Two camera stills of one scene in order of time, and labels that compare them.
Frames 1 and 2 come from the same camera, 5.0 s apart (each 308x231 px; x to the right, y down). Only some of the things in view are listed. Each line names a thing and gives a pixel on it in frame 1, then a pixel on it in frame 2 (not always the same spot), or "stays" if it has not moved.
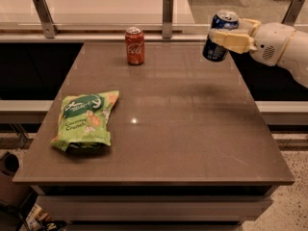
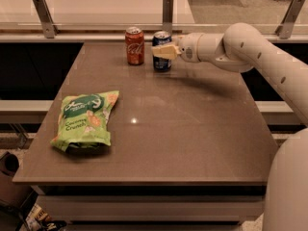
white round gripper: [270, 43] → [189, 47]
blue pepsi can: [223, 19] → [161, 38]
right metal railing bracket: [293, 10] stays
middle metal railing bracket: [167, 16] stays
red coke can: [135, 44] stays
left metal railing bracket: [49, 27] stays
